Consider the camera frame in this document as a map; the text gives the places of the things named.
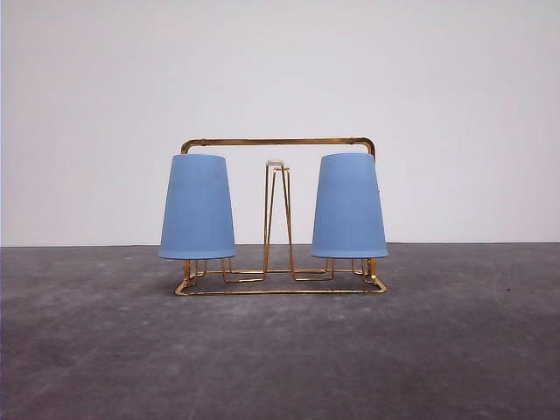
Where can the blue ribbed cup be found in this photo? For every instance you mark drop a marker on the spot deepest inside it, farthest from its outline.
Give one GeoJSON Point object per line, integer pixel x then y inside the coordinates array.
{"type": "Point", "coordinates": [348, 220]}
{"type": "Point", "coordinates": [197, 220]}

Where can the gold wire cup rack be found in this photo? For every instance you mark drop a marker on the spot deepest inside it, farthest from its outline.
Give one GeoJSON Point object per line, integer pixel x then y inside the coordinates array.
{"type": "Point", "coordinates": [279, 276]}

